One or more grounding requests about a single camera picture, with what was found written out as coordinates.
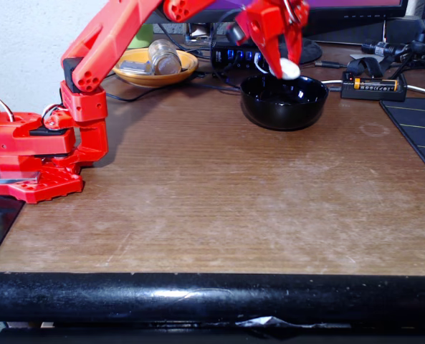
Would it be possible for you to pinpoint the black strap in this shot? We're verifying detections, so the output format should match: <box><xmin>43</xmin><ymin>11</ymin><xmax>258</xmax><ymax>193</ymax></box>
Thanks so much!
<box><xmin>346</xmin><ymin>56</ymin><xmax>387</xmax><ymax>78</ymax></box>

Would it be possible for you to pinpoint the black box device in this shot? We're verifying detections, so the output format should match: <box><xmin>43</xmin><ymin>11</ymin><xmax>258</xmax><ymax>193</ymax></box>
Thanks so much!
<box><xmin>383</xmin><ymin>16</ymin><xmax>425</xmax><ymax>46</ymax></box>

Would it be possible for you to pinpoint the green plastic bottle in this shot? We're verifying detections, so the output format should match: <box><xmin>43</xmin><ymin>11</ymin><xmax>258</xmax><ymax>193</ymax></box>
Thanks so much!
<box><xmin>127</xmin><ymin>23</ymin><xmax>155</xmax><ymax>49</ymax></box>

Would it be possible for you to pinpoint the clear glass jar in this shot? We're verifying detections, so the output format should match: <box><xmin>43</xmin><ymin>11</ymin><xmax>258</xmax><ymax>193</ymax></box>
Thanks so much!
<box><xmin>148</xmin><ymin>39</ymin><xmax>183</xmax><ymax>76</ymax></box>

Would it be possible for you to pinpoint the black battery charger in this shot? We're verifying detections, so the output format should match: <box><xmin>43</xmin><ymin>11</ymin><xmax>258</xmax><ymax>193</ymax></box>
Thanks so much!
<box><xmin>340</xmin><ymin>70</ymin><xmax>409</xmax><ymax>102</ymax></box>

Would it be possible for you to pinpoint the black flashlight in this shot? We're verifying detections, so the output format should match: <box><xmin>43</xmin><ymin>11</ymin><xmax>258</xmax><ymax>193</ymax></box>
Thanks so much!
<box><xmin>361</xmin><ymin>38</ymin><xmax>414</xmax><ymax>58</ymax></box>

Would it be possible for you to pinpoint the white eraser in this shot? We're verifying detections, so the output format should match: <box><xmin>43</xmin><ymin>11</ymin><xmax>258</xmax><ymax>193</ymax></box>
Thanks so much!
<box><xmin>279</xmin><ymin>58</ymin><xmax>302</xmax><ymax>80</ymax></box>

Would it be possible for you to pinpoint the small metallic box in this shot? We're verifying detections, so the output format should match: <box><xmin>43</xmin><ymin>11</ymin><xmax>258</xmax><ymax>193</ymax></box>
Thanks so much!
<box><xmin>119</xmin><ymin>59</ymin><xmax>152</xmax><ymax>76</ymax></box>

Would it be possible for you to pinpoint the black mat with yellow lines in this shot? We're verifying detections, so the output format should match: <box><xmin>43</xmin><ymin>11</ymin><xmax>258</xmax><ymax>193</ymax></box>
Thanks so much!
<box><xmin>379</xmin><ymin>97</ymin><xmax>425</xmax><ymax>183</ymax></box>

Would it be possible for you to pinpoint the yellow black cylindrical battery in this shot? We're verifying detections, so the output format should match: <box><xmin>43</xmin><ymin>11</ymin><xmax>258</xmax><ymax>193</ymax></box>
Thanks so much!
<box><xmin>353</xmin><ymin>77</ymin><xmax>398</xmax><ymax>91</ymax></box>

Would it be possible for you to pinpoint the yellow shallow bowl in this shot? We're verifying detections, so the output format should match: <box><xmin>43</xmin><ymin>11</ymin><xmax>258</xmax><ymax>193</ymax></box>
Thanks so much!
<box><xmin>112</xmin><ymin>47</ymin><xmax>200</xmax><ymax>88</ymax></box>

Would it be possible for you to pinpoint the metal clamp bar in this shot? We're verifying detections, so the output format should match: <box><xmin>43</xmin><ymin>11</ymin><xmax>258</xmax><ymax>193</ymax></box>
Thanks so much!
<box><xmin>0</xmin><ymin>171</ymin><xmax>41</xmax><ymax>186</ymax></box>

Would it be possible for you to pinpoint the black USB hub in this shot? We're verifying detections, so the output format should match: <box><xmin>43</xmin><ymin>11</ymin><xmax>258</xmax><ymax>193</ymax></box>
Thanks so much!
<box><xmin>211</xmin><ymin>41</ymin><xmax>271</xmax><ymax>72</ymax></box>

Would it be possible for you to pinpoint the black glossy bowl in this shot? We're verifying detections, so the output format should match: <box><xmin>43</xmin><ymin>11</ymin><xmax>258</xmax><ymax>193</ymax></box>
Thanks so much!
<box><xmin>239</xmin><ymin>73</ymin><xmax>330</xmax><ymax>132</ymax></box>

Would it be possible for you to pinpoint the black computer monitor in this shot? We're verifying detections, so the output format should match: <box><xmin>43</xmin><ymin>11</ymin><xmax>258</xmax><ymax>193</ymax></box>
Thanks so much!
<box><xmin>143</xmin><ymin>0</ymin><xmax>410</xmax><ymax>67</ymax></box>

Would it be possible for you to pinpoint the black plug cable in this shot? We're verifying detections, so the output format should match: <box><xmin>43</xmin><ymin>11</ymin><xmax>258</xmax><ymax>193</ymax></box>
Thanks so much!
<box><xmin>300</xmin><ymin>59</ymin><xmax>348</xmax><ymax>70</ymax></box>

